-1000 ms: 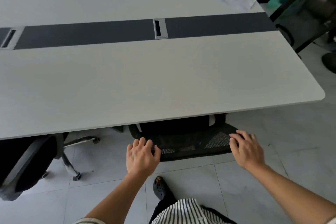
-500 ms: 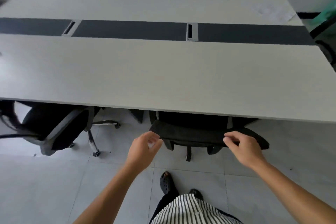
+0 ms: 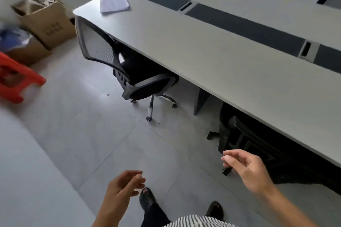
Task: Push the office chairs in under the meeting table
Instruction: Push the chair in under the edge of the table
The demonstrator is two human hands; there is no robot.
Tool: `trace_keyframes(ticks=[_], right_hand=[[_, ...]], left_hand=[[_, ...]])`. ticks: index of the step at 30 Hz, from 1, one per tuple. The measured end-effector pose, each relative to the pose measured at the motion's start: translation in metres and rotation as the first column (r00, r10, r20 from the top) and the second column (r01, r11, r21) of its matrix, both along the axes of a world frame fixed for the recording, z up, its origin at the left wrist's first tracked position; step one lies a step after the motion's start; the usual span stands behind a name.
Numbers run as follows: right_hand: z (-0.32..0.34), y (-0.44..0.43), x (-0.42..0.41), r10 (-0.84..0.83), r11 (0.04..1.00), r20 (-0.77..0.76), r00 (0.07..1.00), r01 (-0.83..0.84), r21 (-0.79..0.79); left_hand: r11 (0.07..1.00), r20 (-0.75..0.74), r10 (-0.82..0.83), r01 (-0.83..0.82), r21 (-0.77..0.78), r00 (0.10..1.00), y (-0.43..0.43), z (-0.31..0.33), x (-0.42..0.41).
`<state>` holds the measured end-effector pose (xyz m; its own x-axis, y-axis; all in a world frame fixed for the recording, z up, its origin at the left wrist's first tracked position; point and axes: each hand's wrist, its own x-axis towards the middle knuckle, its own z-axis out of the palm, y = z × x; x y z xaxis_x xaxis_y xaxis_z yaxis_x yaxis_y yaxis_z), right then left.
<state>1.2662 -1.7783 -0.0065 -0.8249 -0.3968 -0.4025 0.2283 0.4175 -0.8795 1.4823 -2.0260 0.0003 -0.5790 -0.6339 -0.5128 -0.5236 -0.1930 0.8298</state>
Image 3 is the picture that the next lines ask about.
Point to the blue white plastic bag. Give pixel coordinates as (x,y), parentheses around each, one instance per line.
(13,38)

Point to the person's black trousers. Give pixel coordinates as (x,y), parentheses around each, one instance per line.
(154,217)

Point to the small cardboard box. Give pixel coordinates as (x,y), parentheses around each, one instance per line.
(29,54)

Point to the person's left black shoe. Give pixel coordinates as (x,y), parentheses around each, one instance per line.
(147,199)

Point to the person's left forearm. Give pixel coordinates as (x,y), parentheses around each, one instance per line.
(109,220)

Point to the long white grey table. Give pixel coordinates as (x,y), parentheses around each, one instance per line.
(213,56)

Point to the large open cardboard box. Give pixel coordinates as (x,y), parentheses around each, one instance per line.
(50,24)

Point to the person's striped shirt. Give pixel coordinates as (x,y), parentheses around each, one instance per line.
(199,221)

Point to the red plastic stool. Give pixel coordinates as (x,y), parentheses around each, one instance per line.
(16,80)

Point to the person's right forearm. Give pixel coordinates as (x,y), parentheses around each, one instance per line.
(287,208)

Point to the person's right hand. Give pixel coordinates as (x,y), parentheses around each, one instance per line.
(250,171)

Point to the printed white paper stack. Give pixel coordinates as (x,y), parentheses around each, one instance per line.
(114,2)

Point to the chrome base mesh chair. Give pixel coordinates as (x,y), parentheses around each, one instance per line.
(141,73)

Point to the person's right black shoe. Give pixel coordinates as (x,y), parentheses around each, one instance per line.
(214,209)

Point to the person's left hand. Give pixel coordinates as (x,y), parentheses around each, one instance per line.
(120,195)

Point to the person's black shoe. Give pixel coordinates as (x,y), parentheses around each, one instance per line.
(214,209)
(147,199)

